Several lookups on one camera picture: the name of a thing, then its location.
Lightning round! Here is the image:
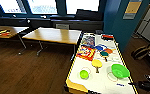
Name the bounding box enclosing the dark bench sofa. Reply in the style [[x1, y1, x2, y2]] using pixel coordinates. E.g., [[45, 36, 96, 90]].
[[0, 9, 105, 33]]

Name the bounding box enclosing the long white-top table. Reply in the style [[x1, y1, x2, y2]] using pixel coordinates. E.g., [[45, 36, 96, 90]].
[[21, 26, 83, 63]]

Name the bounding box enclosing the grey rectangular panel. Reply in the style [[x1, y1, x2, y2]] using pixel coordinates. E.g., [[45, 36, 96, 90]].
[[55, 23, 71, 30]]

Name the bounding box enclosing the blue printed game box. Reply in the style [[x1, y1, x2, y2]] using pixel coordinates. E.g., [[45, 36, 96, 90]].
[[80, 35, 96, 48]]

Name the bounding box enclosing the orange paddle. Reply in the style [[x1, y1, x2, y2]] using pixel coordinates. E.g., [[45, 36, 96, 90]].
[[104, 48, 115, 55]]

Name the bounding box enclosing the yellow black flat item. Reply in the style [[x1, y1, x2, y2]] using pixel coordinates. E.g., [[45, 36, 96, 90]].
[[0, 28, 9, 34]]

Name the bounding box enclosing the dark striped round bag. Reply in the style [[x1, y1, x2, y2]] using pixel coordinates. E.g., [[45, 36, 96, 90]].
[[130, 45, 150, 62]]

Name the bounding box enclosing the bright wall window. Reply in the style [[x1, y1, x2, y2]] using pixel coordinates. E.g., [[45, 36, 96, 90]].
[[0, 0, 27, 14], [65, 0, 101, 15], [26, 0, 59, 15]]

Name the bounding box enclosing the colourful snack bag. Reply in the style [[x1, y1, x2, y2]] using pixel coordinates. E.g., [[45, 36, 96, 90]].
[[76, 45, 96, 62]]

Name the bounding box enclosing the yellow side table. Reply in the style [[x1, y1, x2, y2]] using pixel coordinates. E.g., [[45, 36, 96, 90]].
[[0, 25, 31, 56]]

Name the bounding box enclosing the yellow paddle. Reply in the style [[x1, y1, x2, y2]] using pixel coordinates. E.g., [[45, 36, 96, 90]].
[[91, 58, 105, 74]]

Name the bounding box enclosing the teal paddle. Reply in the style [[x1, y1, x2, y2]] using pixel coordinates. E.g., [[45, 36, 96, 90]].
[[99, 50, 110, 63]]

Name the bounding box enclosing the yellow wooden gaming table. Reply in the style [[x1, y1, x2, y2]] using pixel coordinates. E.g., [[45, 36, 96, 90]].
[[63, 30, 140, 94]]

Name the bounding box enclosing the small green bowl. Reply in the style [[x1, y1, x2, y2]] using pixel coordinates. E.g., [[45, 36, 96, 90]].
[[78, 68, 91, 81]]

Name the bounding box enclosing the red black flat item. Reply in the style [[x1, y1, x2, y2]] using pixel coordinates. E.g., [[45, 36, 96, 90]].
[[101, 33, 114, 41]]

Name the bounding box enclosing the small black box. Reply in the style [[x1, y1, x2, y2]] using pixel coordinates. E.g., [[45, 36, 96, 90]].
[[94, 29, 104, 36]]

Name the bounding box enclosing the blue flat item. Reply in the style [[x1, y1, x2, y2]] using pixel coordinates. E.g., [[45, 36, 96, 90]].
[[93, 43, 107, 52]]

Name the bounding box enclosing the yellow framed wall sign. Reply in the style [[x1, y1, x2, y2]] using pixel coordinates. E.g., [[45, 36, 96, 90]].
[[123, 0, 143, 20]]

